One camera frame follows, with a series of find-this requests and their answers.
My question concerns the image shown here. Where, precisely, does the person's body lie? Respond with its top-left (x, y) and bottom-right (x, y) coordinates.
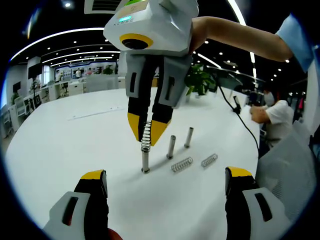
top-left (275, 13), bottom-right (320, 131)

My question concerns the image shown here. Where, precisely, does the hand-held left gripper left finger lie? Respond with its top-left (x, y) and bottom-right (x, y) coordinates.
top-left (42, 169), bottom-right (110, 240)

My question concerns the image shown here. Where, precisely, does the metal pin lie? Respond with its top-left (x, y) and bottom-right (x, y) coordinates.
top-left (183, 126), bottom-right (195, 149)
top-left (140, 147), bottom-right (151, 174)
top-left (166, 134), bottom-right (177, 160)

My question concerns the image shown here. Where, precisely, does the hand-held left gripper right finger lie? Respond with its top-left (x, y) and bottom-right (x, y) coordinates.
top-left (224, 166), bottom-right (293, 240)

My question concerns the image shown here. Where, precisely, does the person's right forearm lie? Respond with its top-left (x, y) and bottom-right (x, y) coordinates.
top-left (191, 16), bottom-right (294, 63)

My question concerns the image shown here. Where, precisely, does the metal coil spring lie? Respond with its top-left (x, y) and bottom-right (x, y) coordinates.
top-left (170, 156), bottom-right (195, 174)
top-left (140, 121), bottom-right (153, 153)
top-left (200, 153), bottom-right (219, 169)

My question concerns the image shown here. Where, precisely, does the black cable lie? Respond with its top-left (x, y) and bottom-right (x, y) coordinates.
top-left (214, 82), bottom-right (261, 153)

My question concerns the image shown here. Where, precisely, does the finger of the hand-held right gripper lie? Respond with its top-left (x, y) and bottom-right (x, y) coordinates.
top-left (124, 52), bottom-right (157, 143)

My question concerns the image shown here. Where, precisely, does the green potted plant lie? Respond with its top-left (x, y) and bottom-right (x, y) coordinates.
top-left (184, 63), bottom-right (217, 98)

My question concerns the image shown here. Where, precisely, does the black clip stand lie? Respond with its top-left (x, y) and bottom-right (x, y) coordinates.
top-left (232, 95), bottom-right (243, 115)

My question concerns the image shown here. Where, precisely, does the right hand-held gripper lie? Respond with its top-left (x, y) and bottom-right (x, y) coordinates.
top-left (103, 0), bottom-right (200, 147)

